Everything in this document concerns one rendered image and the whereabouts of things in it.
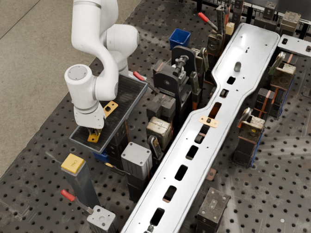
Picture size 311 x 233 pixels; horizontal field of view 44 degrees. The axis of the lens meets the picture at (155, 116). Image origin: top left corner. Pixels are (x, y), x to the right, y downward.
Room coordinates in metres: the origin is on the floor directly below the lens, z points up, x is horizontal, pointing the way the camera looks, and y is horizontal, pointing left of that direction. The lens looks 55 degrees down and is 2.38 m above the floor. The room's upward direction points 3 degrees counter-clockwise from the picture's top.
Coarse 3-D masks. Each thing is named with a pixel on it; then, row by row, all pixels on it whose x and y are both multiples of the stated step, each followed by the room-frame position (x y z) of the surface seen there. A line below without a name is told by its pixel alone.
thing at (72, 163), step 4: (68, 156) 0.70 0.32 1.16; (72, 156) 0.70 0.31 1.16; (76, 156) 0.70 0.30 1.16; (68, 160) 0.68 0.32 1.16; (72, 160) 0.68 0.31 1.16; (76, 160) 0.68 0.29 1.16; (80, 160) 0.68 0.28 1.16; (64, 164) 0.67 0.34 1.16; (68, 164) 0.67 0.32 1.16; (72, 164) 0.67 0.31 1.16; (76, 164) 0.66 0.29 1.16; (80, 164) 0.66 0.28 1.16; (64, 168) 0.65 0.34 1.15; (68, 168) 0.65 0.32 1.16; (72, 168) 0.65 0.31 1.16; (76, 168) 0.65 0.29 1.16; (72, 172) 0.64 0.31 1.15
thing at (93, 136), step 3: (93, 129) 0.80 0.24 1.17; (93, 132) 0.79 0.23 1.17; (90, 135) 0.78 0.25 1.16; (93, 135) 0.78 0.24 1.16; (96, 135) 0.78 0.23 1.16; (99, 135) 0.78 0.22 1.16; (90, 138) 0.77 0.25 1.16; (93, 138) 0.77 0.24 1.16; (96, 138) 0.77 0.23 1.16; (90, 141) 0.76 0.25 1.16; (93, 141) 0.75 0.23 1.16; (96, 141) 0.75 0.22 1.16
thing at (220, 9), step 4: (216, 8) 1.41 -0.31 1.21; (220, 8) 1.41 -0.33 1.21; (228, 8) 1.40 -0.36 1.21; (220, 12) 1.39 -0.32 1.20; (228, 12) 1.39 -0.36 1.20; (220, 16) 1.39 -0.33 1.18; (220, 20) 1.39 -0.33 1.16; (220, 24) 1.38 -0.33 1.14; (220, 28) 1.38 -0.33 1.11; (220, 32) 1.38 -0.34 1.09; (224, 32) 1.40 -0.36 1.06
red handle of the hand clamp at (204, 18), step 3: (201, 12) 1.46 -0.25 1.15; (198, 15) 1.46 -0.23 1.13; (201, 15) 1.45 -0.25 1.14; (204, 15) 1.45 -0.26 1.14; (201, 18) 1.44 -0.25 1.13; (204, 18) 1.44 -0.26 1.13; (207, 18) 1.44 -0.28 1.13; (207, 21) 1.43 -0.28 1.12; (210, 21) 1.43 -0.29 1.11; (210, 24) 1.42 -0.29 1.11; (213, 24) 1.43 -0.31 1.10; (213, 27) 1.41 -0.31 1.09; (216, 27) 1.41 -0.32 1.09; (216, 30) 1.40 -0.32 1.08
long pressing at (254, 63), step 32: (256, 32) 1.46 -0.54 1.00; (224, 64) 1.25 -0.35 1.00; (256, 64) 1.24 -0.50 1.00; (192, 128) 0.90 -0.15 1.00; (224, 128) 0.89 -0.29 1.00; (192, 160) 0.74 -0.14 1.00; (160, 192) 0.61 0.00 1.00; (192, 192) 0.60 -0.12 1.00; (128, 224) 0.49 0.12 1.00; (160, 224) 0.48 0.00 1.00
